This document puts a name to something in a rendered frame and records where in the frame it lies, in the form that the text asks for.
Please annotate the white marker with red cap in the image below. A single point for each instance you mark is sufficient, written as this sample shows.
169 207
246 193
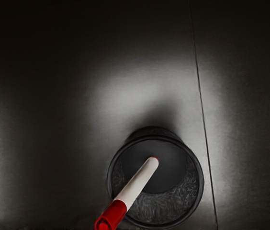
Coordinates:
137 183

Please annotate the black mesh pen holder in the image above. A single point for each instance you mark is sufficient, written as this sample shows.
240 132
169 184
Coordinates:
173 203

